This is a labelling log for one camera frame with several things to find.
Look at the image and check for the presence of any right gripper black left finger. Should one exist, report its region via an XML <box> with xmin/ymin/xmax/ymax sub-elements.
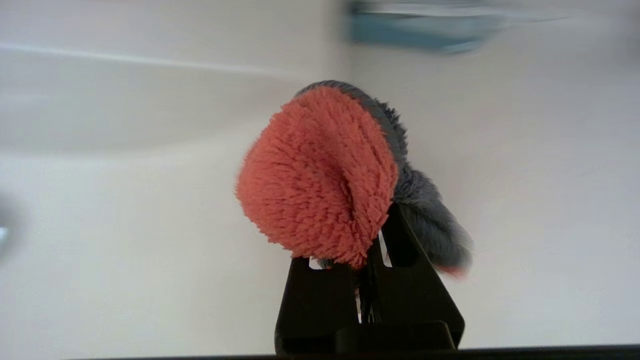
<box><xmin>274</xmin><ymin>256</ymin><xmax>362</xmax><ymax>356</ymax></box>

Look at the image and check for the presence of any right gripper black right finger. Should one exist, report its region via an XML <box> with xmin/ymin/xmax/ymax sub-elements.
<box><xmin>361</xmin><ymin>202</ymin><xmax>466</xmax><ymax>351</ymax></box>

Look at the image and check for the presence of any beige sink basin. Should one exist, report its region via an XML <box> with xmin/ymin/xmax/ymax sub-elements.
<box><xmin>0</xmin><ymin>0</ymin><xmax>351</xmax><ymax>360</ymax></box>

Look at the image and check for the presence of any blue soap tray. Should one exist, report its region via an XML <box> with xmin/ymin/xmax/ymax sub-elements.
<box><xmin>347</xmin><ymin>2</ymin><xmax>506</xmax><ymax>55</ymax></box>

